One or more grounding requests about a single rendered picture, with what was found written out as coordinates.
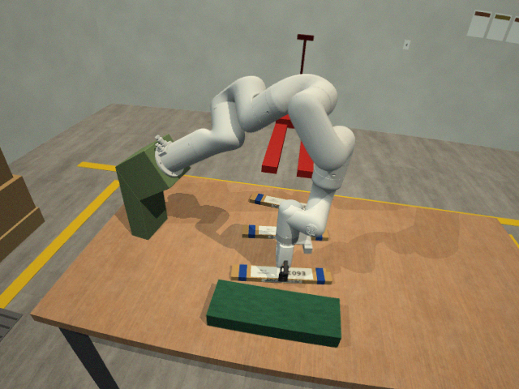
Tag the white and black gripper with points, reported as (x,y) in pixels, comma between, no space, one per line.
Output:
(284,255)

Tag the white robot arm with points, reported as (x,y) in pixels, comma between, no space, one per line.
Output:
(256,110)

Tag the tan box with blue bands and white label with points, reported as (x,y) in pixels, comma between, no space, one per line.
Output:
(269,232)
(269,201)
(297,275)

